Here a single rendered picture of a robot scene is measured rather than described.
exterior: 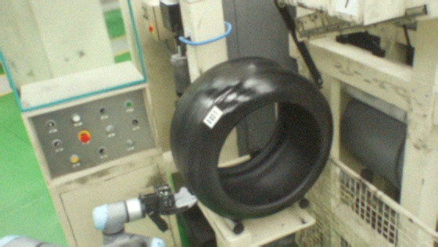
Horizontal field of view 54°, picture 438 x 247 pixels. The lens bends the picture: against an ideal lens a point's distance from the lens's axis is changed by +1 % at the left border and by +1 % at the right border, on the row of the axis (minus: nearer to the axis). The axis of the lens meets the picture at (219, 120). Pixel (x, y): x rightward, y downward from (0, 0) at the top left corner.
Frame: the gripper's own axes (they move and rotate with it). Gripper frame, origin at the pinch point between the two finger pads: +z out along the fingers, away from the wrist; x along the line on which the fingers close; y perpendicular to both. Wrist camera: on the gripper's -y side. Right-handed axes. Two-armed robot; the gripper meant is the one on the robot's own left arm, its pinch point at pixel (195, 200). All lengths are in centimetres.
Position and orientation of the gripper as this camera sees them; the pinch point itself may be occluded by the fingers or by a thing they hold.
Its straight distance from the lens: 158.1
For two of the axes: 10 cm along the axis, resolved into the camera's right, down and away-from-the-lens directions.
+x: -3.8, -3.8, 8.4
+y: 0.0, -9.1, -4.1
